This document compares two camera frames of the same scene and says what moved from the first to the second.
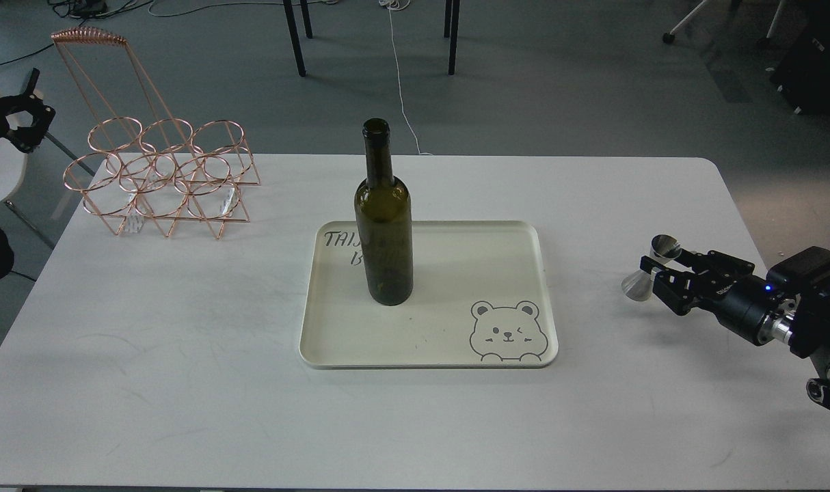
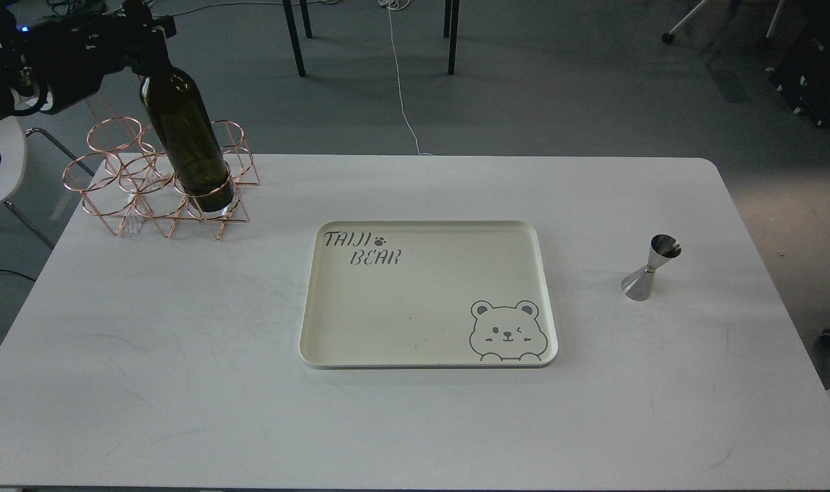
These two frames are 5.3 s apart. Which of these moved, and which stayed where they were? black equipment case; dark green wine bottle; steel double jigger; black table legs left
Moved: dark green wine bottle
Stayed: black equipment case; black table legs left; steel double jigger
